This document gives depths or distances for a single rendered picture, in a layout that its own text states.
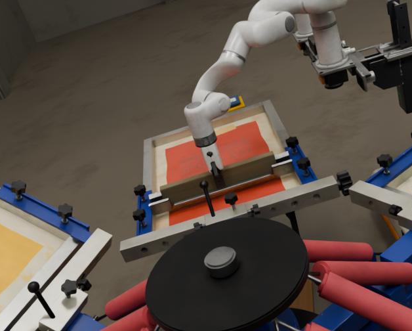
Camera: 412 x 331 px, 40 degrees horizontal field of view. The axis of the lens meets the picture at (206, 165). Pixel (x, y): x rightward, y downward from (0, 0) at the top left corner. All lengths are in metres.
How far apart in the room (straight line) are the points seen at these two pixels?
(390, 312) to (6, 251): 1.06
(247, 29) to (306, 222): 1.71
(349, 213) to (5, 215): 2.10
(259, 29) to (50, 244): 0.92
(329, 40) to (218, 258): 1.34
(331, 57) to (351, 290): 1.32
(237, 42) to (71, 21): 8.88
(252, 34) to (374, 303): 1.04
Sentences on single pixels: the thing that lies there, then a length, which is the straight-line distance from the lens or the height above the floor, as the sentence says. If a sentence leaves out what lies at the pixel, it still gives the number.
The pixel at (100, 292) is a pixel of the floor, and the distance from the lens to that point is 3.43.
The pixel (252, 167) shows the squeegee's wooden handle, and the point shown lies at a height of 1.03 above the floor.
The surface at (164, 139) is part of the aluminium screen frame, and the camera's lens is 2.46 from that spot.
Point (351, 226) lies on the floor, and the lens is 3.23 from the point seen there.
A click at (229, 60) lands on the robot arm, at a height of 1.39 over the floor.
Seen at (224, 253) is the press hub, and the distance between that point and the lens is 1.03.
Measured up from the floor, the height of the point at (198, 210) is 0.96.
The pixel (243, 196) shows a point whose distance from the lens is 1.91.
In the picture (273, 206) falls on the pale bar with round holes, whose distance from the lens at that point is 1.68.
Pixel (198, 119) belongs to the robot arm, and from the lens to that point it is 1.77.
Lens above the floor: 1.97
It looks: 28 degrees down
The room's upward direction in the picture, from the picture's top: 19 degrees counter-clockwise
